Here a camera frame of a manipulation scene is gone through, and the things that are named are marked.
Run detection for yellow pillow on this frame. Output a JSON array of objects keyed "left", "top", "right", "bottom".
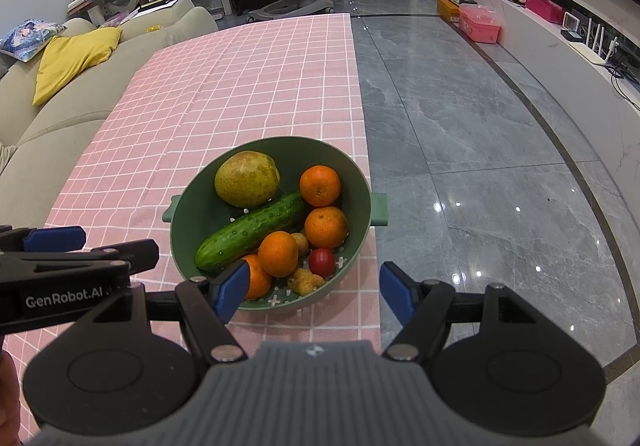
[{"left": 32, "top": 27, "right": 122, "bottom": 107}]

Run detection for white router with antennas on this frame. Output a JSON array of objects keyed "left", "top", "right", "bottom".
[{"left": 570, "top": 18, "right": 618, "bottom": 67}]

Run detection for pink checked tablecloth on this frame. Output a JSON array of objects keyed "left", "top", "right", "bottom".
[{"left": 0, "top": 12, "right": 386, "bottom": 439}]

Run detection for pink plastic box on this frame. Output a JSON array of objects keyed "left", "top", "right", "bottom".
[{"left": 458, "top": 5, "right": 502, "bottom": 45}]

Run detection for orange mandarin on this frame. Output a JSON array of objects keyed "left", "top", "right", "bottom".
[
  {"left": 304, "top": 206, "right": 349, "bottom": 249},
  {"left": 257, "top": 231, "right": 300, "bottom": 278},
  {"left": 299, "top": 165, "right": 342, "bottom": 208},
  {"left": 240, "top": 253, "right": 273, "bottom": 299}
]

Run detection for orange cardboard box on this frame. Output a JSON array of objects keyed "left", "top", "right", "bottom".
[{"left": 436, "top": 0, "right": 463, "bottom": 24}]

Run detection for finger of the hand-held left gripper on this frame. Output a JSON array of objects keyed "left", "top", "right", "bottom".
[
  {"left": 0, "top": 226, "right": 87, "bottom": 253},
  {"left": 0, "top": 240, "right": 160, "bottom": 284}
]

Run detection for magenta storage box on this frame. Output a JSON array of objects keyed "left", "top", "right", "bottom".
[{"left": 525, "top": 0, "right": 566, "bottom": 24}]

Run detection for yellow green pear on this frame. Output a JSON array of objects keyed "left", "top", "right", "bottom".
[{"left": 215, "top": 151, "right": 281, "bottom": 208}]

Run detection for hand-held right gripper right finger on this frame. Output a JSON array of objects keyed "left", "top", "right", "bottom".
[{"left": 379, "top": 262, "right": 533, "bottom": 362}]

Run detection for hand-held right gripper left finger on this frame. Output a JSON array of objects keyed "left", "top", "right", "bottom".
[{"left": 82, "top": 260, "right": 251, "bottom": 364}]

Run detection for blue printed pillow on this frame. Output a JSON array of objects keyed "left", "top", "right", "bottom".
[{"left": 0, "top": 18, "right": 67, "bottom": 63}]

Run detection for red tomato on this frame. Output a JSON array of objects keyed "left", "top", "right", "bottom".
[{"left": 308, "top": 247, "right": 337, "bottom": 277}]

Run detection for green colander basket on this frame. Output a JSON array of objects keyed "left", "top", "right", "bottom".
[{"left": 162, "top": 136, "right": 390, "bottom": 313}]

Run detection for beige sofa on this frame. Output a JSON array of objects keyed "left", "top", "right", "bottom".
[{"left": 0, "top": 0, "right": 219, "bottom": 229}]

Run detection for small ginger piece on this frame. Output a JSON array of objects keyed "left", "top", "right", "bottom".
[{"left": 287, "top": 267, "right": 327, "bottom": 297}]

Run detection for person's left forearm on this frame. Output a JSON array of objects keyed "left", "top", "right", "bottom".
[{"left": 0, "top": 353, "right": 23, "bottom": 446}]

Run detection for white television cabinet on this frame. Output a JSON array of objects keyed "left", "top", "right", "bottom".
[{"left": 444, "top": 0, "right": 640, "bottom": 114}]

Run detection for green cucumber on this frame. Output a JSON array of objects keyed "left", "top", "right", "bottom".
[{"left": 195, "top": 191, "right": 310, "bottom": 276}]

